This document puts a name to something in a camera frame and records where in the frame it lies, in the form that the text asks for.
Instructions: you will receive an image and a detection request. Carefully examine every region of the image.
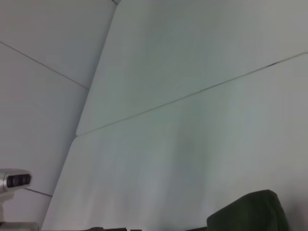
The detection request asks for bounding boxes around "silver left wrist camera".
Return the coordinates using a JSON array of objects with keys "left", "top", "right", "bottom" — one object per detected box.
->
[{"left": 0, "top": 168, "right": 33, "bottom": 201}]

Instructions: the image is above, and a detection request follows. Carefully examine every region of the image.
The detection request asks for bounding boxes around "dark green FREE t-shirt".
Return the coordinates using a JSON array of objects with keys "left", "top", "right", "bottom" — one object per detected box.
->
[{"left": 206, "top": 189, "right": 291, "bottom": 231}]

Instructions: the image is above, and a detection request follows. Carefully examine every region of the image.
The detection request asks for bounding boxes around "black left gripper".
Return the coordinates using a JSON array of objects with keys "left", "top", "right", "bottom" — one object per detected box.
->
[{"left": 87, "top": 226, "right": 145, "bottom": 231}]

